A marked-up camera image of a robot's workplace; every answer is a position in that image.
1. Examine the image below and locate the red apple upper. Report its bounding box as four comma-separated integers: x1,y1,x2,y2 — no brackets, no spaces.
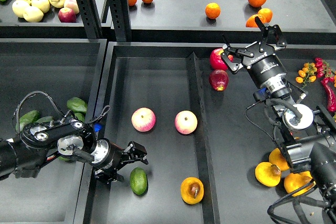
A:
209,48,228,71

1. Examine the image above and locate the orange centre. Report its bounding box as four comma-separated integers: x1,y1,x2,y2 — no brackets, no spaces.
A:
205,3,221,19

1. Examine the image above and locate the green avocado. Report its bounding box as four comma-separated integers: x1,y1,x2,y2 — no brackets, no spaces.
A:
130,167,148,196

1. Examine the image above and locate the red apple on shelf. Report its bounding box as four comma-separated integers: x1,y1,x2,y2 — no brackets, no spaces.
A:
58,7,77,23

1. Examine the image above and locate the pink apple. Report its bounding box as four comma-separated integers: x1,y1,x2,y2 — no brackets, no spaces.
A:
131,108,156,132
174,110,197,135

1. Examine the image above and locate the orange right small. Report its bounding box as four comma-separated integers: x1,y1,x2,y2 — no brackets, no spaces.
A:
258,8,273,23

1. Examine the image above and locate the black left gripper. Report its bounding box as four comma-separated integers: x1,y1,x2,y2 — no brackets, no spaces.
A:
92,140,149,184

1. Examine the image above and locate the orange cherry tomato bunch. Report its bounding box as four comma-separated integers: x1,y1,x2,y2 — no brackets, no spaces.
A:
295,62,317,88

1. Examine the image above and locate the dark red apple lower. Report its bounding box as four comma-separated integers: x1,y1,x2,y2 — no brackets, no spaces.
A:
209,70,229,91

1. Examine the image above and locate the red cherry tomato bunch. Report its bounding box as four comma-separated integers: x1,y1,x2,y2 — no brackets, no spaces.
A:
314,57,335,84

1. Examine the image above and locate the red chili pepper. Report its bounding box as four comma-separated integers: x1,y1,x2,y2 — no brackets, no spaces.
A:
320,80,335,112

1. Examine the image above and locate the black centre tray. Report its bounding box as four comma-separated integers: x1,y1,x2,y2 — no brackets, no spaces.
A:
72,41,336,224

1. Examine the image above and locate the pink apple left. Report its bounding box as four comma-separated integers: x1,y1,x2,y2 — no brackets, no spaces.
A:
131,108,156,132

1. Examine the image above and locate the black shelf post left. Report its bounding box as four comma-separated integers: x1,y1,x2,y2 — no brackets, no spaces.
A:
77,0,103,39

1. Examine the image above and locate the black tray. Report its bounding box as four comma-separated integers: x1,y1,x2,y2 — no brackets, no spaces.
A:
72,41,336,224
1,39,107,223

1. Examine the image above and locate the yellow apple front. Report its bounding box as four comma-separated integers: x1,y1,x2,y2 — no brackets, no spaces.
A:
23,6,44,23

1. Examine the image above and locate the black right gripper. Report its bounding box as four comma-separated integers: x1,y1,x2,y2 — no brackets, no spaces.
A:
220,17,288,89

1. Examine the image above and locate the black left tray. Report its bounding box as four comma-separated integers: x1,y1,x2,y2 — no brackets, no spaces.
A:
1,39,107,223

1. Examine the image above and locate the orange right front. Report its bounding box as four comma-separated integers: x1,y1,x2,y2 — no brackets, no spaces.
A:
246,14,267,28

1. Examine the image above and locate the black shelf post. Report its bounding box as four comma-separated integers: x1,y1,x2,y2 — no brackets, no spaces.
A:
77,0,103,39
107,0,132,42

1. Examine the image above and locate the avocado far left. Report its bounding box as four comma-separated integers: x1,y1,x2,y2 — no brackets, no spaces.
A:
15,110,40,133

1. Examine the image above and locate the yellow apple with stem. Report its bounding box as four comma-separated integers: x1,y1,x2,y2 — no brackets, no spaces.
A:
49,0,66,8

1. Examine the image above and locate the pale pink peach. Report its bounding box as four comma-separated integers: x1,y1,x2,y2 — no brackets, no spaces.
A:
64,0,79,15

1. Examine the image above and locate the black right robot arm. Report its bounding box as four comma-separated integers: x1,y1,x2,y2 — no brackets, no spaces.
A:
221,16,335,223

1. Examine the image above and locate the pink apple right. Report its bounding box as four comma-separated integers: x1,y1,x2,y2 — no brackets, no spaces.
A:
174,110,197,135

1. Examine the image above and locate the black shelf post right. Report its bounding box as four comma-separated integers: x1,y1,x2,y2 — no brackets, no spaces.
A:
107,0,132,42

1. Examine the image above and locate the yellow apple centre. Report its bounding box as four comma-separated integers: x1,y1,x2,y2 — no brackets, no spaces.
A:
31,0,50,14

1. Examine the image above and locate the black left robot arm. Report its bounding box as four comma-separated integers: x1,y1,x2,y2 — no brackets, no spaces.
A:
1,105,148,184

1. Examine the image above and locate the avocado upper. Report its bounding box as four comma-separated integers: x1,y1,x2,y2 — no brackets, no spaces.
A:
67,97,88,114

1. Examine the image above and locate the yellow pear middle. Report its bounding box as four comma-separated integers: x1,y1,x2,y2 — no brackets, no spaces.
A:
255,162,281,187

